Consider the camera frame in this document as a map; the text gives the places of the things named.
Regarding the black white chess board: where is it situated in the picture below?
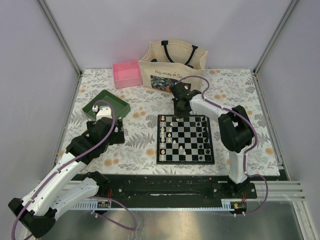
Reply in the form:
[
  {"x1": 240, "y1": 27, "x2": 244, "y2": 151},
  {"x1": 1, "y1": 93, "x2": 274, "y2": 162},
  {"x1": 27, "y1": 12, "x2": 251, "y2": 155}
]
[{"x1": 156, "y1": 115, "x2": 215, "y2": 165}]

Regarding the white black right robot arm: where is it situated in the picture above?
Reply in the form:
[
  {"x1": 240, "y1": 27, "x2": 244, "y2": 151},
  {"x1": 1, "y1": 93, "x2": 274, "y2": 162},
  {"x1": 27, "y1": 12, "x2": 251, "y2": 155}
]
[{"x1": 172, "y1": 94, "x2": 257, "y2": 198}]

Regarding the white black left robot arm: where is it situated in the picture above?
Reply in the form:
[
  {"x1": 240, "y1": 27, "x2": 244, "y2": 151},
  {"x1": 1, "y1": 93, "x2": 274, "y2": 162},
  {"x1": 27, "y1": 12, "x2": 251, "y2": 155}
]
[{"x1": 8, "y1": 104, "x2": 125, "y2": 239}]

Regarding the green plastic tray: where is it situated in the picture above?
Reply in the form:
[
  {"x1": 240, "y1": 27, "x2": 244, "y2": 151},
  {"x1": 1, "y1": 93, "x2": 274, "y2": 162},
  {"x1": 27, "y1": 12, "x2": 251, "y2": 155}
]
[{"x1": 82, "y1": 89, "x2": 131, "y2": 121}]

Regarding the floral patterned table mat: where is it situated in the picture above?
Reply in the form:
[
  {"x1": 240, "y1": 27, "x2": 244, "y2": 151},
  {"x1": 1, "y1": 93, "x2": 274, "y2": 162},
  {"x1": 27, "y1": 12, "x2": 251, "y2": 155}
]
[{"x1": 61, "y1": 69, "x2": 280, "y2": 176}]

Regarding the beige canvas tote bag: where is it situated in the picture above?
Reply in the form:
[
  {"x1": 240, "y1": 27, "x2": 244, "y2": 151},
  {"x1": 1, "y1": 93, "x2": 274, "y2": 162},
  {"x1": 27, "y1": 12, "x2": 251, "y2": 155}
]
[{"x1": 139, "y1": 39, "x2": 209, "y2": 95}]

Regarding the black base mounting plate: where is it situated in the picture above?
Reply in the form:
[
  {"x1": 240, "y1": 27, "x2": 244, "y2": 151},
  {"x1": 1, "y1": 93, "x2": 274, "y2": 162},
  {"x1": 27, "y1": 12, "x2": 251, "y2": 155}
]
[{"x1": 93, "y1": 174, "x2": 257, "y2": 200}]

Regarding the pink plastic box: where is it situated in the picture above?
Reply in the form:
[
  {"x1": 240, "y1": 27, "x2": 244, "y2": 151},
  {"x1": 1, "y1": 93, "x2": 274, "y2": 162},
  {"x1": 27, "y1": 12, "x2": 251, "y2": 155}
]
[{"x1": 112, "y1": 60, "x2": 143, "y2": 89}]

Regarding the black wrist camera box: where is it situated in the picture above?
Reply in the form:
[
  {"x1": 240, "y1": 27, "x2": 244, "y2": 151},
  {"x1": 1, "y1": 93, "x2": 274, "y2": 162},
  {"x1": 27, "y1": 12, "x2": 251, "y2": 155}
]
[{"x1": 170, "y1": 83, "x2": 202, "y2": 100}]

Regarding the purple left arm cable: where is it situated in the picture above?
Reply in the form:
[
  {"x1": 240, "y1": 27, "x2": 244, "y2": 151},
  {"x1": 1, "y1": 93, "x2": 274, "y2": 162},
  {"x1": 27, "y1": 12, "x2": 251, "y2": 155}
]
[{"x1": 11, "y1": 100, "x2": 138, "y2": 240}]

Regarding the white slotted cable duct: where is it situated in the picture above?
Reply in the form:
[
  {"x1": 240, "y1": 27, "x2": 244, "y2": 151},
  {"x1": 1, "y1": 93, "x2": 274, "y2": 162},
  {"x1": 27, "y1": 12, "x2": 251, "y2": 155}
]
[{"x1": 71, "y1": 200, "x2": 111, "y2": 211}]

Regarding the right aluminium corner post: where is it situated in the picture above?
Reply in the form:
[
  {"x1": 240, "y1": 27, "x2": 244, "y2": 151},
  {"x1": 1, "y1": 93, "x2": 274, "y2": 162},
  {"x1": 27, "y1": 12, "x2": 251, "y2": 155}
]
[{"x1": 252, "y1": 0, "x2": 301, "y2": 75}]

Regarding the aluminium corner post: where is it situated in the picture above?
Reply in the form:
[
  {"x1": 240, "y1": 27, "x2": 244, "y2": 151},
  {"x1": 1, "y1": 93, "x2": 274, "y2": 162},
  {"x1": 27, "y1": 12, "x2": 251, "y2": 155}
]
[
  {"x1": 36, "y1": 0, "x2": 83, "y2": 76},
  {"x1": 252, "y1": 0, "x2": 301, "y2": 75}
]

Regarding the left aluminium corner post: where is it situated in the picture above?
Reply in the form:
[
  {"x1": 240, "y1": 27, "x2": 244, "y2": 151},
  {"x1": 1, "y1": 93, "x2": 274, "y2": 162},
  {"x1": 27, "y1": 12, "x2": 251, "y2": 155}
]
[{"x1": 36, "y1": 0, "x2": 83, "y2": 76}]

